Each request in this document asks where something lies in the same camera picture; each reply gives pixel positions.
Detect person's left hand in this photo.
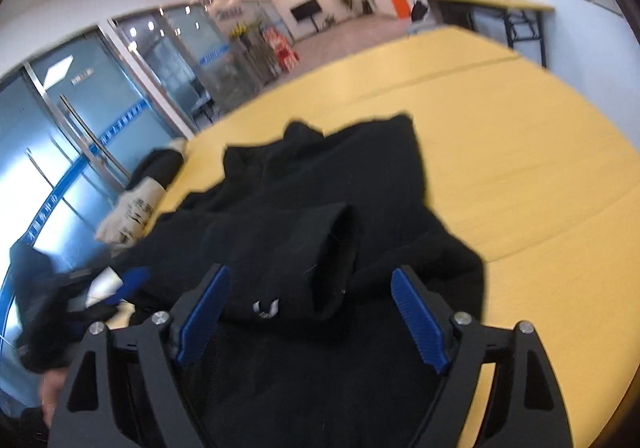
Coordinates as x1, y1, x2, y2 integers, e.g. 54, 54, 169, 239
39, 368, 68, 428

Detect beige and black folded garment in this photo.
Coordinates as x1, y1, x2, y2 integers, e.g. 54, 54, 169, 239
94, 138, 188, 248

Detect red stacked crates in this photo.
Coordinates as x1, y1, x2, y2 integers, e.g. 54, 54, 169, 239
262, 26, 299, 73

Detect yellow flower arrangement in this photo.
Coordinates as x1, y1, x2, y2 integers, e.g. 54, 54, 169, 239
229, 22, 248, 40

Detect yellow side table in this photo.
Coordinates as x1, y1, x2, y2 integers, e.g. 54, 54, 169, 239
431, 0, 555, 69

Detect black wall television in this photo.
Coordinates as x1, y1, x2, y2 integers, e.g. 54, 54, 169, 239
290, 0, 322, 32

